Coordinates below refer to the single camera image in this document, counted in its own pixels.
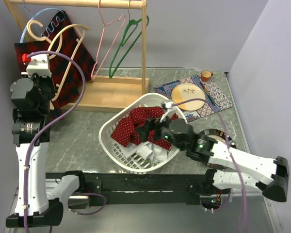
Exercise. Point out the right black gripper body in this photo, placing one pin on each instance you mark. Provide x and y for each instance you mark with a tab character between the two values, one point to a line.
163	130

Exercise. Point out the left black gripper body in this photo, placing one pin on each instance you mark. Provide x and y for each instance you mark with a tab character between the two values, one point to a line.
45	85

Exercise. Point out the white cloth garment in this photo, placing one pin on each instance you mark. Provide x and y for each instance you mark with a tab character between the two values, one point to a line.
146	150

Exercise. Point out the red polka dot garment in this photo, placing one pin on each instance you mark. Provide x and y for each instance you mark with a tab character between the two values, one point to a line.
125	131

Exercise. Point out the red black plaid skirt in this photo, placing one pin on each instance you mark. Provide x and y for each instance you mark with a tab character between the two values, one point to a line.
66	77

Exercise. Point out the light blue hanger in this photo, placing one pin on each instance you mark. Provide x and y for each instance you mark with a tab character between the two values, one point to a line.
48	30

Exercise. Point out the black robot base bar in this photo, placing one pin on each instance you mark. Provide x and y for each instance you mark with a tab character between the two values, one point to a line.
123	188

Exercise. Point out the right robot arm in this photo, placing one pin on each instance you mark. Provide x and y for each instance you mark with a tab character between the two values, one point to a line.
268	175

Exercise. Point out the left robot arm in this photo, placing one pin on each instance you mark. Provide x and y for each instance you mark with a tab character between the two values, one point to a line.
31	134

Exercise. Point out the white laundry basket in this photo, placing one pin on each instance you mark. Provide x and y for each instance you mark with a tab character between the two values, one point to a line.
134	163

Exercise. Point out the beige floral plate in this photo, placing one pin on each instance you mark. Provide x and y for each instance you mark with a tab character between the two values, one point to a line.
188	91

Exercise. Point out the dark rimmed plate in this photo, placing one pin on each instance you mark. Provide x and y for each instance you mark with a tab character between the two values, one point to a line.
219	136

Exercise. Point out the wooden clothes rack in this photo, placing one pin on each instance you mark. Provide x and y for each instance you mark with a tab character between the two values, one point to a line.
103	94

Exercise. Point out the green chopstick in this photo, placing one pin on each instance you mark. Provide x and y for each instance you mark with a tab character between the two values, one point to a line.
208	94

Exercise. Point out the orange cup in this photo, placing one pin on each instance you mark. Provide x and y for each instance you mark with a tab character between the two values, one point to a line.
206	75

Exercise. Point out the aluminium rail frame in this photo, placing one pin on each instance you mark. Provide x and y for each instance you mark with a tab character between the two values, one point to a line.
82	196

